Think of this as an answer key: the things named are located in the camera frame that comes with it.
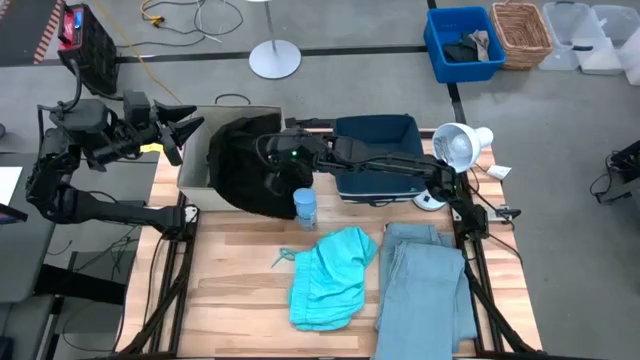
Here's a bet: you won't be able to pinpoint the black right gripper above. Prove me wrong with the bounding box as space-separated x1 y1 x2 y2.
257 130 329 197

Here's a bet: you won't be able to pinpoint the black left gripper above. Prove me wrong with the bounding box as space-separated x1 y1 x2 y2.
119 89 206 168

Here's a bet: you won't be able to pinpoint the black garment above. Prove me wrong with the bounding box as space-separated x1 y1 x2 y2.
206 113 314 221

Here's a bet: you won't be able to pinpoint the teal shorts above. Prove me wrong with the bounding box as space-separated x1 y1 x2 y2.
270 226 379 333

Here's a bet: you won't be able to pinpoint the light blue jeans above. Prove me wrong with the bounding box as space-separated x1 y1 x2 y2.
373 222 479 360

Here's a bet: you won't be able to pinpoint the blue spray bottle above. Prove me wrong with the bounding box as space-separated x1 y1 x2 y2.
292 187 319 232

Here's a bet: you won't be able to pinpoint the navy fabric basket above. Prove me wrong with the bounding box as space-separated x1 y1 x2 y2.
332 113 426 207

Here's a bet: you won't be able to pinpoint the white round stand base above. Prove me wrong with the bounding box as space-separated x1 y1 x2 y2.
247 0 303 81

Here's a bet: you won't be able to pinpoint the white desk lamp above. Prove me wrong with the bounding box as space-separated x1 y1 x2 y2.
412 122 495 212

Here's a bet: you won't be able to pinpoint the blue plastic bin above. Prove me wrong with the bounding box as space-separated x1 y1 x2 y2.
423 5 508 85

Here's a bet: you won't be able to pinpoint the black mat with striped edge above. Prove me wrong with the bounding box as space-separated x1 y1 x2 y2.
0 0 66 67

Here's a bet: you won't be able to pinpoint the white paper sheet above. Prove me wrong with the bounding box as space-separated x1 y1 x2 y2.
0 166 24 207

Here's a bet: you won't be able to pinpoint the dark garment in bin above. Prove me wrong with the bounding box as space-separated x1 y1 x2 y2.
442 32 480 64

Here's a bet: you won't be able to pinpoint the small white paper tag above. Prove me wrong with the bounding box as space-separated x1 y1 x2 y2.
485 163 513 182

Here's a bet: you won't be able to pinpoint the dark grey desk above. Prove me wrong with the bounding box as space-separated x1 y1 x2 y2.
0 151 161 360

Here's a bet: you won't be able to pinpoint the grey garment in bin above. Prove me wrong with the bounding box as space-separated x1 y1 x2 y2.
469 29 492 63

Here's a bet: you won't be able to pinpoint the wicker basket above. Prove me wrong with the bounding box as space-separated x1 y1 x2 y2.
488 1 554 72

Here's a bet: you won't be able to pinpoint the clear plastic tub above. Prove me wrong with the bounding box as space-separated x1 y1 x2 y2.
592 3 640 87
538 1 624 77

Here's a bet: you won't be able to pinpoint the black cable loop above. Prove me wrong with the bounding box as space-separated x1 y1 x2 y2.
214 92 253 107

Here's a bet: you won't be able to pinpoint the yellow cable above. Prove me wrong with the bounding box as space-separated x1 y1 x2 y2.
91 0 184 106

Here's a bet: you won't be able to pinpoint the tangled floor cables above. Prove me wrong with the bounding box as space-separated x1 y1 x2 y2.
139 0 246 45

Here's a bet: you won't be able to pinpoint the black aluminium frame struts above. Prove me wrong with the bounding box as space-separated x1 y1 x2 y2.
452 219 542 359
115 204 201 359

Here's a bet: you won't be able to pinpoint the black equipment with cables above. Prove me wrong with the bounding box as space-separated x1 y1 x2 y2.
588 139 640 207

